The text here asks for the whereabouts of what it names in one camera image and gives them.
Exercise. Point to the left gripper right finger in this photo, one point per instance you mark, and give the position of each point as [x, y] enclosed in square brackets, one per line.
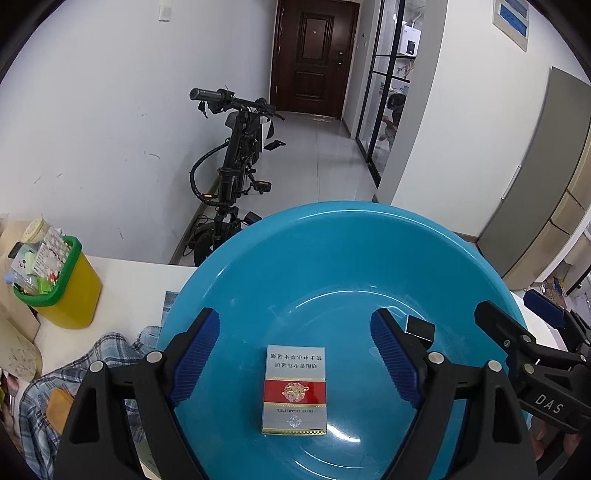
[493, 442]

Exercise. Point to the grey cabinet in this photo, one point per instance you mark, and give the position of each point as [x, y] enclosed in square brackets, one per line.
[551, 192]

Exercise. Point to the blue plastic basin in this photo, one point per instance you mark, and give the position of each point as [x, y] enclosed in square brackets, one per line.
[312, 276]

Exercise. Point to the blue plaid cloth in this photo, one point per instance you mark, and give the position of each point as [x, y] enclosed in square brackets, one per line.
[40, 441]

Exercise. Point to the black electric bicycle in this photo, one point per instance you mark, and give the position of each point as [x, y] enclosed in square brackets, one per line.
[251, 133]

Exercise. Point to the black small box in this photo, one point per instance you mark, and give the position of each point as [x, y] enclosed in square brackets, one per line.
[421, 329]

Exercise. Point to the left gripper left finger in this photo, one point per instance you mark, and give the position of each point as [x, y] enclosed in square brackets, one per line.
[97, 443]

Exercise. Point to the dark brown door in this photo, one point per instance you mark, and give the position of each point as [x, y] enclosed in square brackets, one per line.
[312, 54]

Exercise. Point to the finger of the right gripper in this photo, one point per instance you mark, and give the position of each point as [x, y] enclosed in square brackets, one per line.
[572, 328]
[519, 344]

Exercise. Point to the red silver cigarette pack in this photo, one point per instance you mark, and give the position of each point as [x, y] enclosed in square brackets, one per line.
[295, 391]

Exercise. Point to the yellow green bin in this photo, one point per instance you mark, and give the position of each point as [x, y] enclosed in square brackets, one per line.
[73, 301]

